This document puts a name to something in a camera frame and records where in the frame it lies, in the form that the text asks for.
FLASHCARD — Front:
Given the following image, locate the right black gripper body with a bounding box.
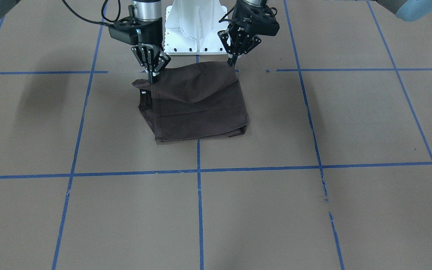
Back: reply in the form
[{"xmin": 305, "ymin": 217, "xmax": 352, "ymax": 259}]
[{"xmin": 109, "ymin": 17, "xmax": 164, "ymax": 56}]

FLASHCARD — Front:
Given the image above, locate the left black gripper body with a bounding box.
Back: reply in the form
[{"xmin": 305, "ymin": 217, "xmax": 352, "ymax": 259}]
[{"xmin": 217, "ymin": 0, "xmax": 280, "ymax": 56}]

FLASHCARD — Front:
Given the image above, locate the dark brown t-shirt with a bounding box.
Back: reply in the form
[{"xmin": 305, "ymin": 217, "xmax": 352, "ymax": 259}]
[{"xmin": 133, "ymin": 61, "xmax": 250, "ymax": 143}]

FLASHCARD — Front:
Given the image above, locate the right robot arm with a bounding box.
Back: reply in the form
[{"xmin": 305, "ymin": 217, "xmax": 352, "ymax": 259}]
[{"xmin": 109, "ymin": 0, "xmax": 171, "ymax": 83}]

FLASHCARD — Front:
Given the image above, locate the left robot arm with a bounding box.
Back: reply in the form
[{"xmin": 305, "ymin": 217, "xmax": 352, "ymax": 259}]
[{"xmin": 217, "ymin": 0, "xmax": 280, "ymax": 66}]

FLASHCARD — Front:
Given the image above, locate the white central pillar base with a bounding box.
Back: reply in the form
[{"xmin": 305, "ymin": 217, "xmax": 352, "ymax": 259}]
[{"xmin": 163, "ymin": 0, "xmax": 229, "ymax": 55}]

